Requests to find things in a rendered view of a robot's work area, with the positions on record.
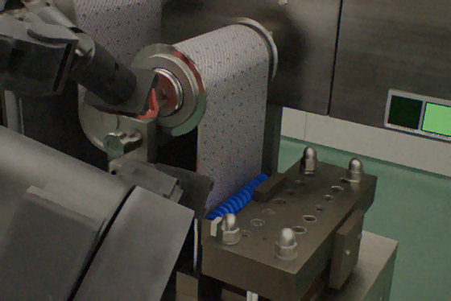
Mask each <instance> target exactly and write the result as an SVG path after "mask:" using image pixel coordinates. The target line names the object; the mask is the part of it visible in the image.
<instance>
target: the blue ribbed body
mask: <svg viewBox="0 0 451 301"><path fill-rule="evenodd" d="M268 177H269V176H267V175H265V174H259V175H257V176H256V177H254V178H253V179H252V180H251V181H250V182H249V183H247V184H246V186H244V187H242V188H241V189H240V190H238V191H237V192H236V193H234V194H233V195H232V196H231V197H230V198H229V199H228V200H226V201H225V202H224V203H222V204H221V205H220V207H217V208H215V209H214V210H213V211H212V212H211V213H210V214H208V215H207V216H206V217H205V218H206V219H208V220H211V221H214V220H215V219H216V218H217V217H218V216H219V217H221V218H222V217H223V216H224V215H225V214H227V213H232V214H236V213H237V212H238V211H240V209H241V208H243V207H245V206H246V204H247V203H248V202H250V201H252V200H253V190H254V189H255V188H257V187H258V186H259V185H260V184H261V183H262V182H264V181H265V180H266V179H267V178H268Z"/></svg>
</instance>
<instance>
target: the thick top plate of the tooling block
mask: <svg viewBox="0 0 451 301"><path fill-rule="evenodd" d="M300 162H301V159H299V160H298V161H297V163H294V164H293V165H292V166H291V167H290V168H289V169H288V170H286V171H285V172H284V174H286V175H288V176H287V182H286V183H285V184H284V185H283V186H282V187H281V188H279V189H278V191H277V192H276V193H275V194H274V195H271V197H270V198H269V199H268V200H266V201H265V202H264V201H259V200H255V199H253V200H252V201H250V202H248V203H247V204H246V206H245V207H243V208H241V209H240V211H238V212H237V213H236V214H234V215H235V216H236V217H237V220H238V227H239V228H240V233H239V236H240V241H239V242H238V243H236V244H233V245H225V244H222V243H221V242H220V241H218V240H217V237H215V236H213V235H211V234H210V235H209V236H208V238H207V239H205V240H204V241H203V245H202V264H201V273H202V274H205V275H208V276H211V277H214V278H216V279H219V280H221V281H223V282H227V283H230V284H232V285H234V286H236V287H240V288H241V289H243V290H248V291H251V292H253V293H255V294H257V295H260V296H262V297H264V298H269V299H272V300H274V301H297V300H298V299H299V298H300V297H301V295H302V294H303V293H304V292H305V291H306V289H307V288H308V285H310V284H311V282H312V281H313V280H314V278H315V277H316V276H317V275H318V274H319V272H320V271H321V269H322V268H323V267H324V265H325V264H327V261H328V260H329V259H330V258H331V257H332V255H333V239H334V233H335V231H336V230H337V229H338V228H339V226H340V224H341V223H343V222H344V220H345V219H346V217H347V216H348V215H350V213H351V212H352V211H353V210H354V208H356V209H359V210H362V211H365V213H366V211H367V210H368V209H369V208H370V206H371V205H372V204H373V203H374V194H375V189H376V184H377V179H378V176H376V175H371V174H367V173H365V172H364V174H363V178H364V180H363V182H361V183H351V182H349V181H347V180H345V177H344V176H345V172H346V169H347V168H345V167H340V166H338V165H334V164H331V163H324V162H321V161H317V170H304V169H302V168H300ZM283 228H290V229H292V231H293V232H294V234H295V236H296V241H295V242H297V249H296V252H297V257H296V258H295V259H293V260H292V261H282V260H279V259H278V258H276V257H275V256H274V255H273V250H274V249H275V242H276V241H278V236H279V232H280V230H281V229H283Z"/></svg>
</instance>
